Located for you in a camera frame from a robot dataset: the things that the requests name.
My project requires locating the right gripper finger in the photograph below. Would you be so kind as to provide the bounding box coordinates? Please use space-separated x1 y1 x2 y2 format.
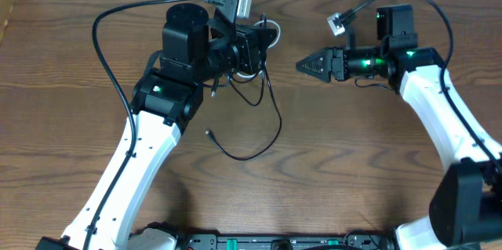
296 63 331 82
296 48 328 66

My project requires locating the white USB cable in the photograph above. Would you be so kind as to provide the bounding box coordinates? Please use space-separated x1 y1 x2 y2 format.
235 20 282 79

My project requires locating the black USB cable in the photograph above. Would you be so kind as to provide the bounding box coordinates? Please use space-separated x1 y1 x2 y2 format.
205 13 283 161

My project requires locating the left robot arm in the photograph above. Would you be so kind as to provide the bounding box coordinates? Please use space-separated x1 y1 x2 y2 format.
38 0 281 249

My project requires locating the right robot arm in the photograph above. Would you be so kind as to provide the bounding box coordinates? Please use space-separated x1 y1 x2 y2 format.
296 5 501 249

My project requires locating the left camera cable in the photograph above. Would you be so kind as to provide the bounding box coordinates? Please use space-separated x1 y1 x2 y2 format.
82 0 209 250

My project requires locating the camera cable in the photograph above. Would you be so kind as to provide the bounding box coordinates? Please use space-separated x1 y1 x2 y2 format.
82 0 209 250
340 0 502 165

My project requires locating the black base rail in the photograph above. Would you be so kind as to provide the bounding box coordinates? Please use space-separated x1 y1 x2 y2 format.
133 232 397 250

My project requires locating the right camera cable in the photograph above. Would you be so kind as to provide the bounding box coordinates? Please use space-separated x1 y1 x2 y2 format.
340 0 502 165

